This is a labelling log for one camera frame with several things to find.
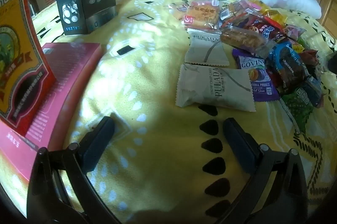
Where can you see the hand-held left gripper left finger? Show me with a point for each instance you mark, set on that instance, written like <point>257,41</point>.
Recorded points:
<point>97,139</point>

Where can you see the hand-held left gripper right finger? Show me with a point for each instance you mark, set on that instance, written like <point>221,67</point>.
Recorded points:
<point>239,145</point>

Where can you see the beige snack packet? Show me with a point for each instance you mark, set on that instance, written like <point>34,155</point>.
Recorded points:
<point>205,50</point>
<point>216,89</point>

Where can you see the purple prune packet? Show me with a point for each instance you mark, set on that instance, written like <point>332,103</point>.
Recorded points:
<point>260,84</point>

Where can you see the green pea snack packet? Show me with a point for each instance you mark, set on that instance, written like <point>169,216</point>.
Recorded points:
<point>297,110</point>

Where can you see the pink flat box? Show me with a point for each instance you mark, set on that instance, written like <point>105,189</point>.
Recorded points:
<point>60,81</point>

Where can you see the yellow patterned bedsheet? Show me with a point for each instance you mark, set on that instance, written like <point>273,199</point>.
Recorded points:
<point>152,68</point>

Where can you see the dark blue snack packet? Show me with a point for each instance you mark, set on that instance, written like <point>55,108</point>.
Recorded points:
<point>288,65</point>

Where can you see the clear brown pastry packet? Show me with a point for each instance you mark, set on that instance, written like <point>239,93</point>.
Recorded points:
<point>242,38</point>

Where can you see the yellow red printed box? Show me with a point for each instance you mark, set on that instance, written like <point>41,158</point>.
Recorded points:
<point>18,55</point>

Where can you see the pile of assorted snack packets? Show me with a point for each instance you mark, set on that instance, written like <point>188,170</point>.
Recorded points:
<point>266,29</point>

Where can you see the orange red pastry packet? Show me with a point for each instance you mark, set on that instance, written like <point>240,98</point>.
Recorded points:
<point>202,15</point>

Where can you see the clear orange cake packet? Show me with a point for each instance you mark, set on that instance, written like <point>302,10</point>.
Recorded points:
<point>177,11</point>

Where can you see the wooden headboard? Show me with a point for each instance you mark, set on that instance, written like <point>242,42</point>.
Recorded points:
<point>326,2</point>

